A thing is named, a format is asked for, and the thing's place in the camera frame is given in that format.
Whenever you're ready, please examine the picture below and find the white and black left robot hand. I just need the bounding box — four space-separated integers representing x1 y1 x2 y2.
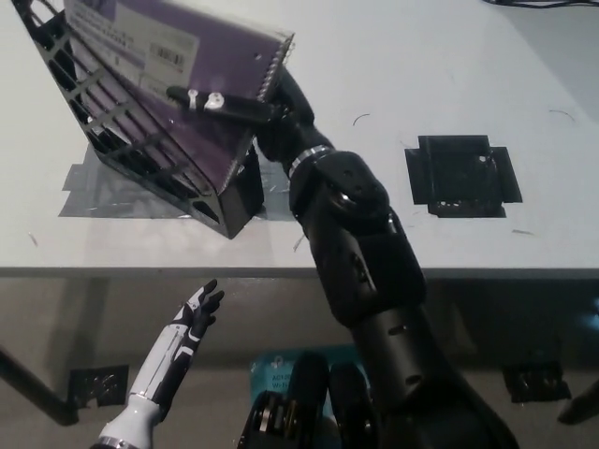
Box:
127 279 226 416

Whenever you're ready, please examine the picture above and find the purple spiral-bound notebook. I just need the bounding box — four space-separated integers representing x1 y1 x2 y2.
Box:
63 0 297 197

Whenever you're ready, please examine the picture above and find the black plastic lattice file shelf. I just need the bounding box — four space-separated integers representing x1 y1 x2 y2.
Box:
11 0 266 240

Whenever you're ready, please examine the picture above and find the teal printed box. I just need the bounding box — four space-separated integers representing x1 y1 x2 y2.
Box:
247 344 371 425

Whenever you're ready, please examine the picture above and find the black metal table leg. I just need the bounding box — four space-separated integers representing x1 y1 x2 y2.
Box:
0 344 80 427

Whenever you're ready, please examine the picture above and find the black tape square patch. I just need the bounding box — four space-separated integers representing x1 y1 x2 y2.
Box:
404 134 523 220

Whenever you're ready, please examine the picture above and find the grey duct tape patch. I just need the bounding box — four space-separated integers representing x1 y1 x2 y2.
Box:
58 139 308 221

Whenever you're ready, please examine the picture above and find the black cable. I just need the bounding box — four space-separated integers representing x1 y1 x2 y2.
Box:
484 0 599 8

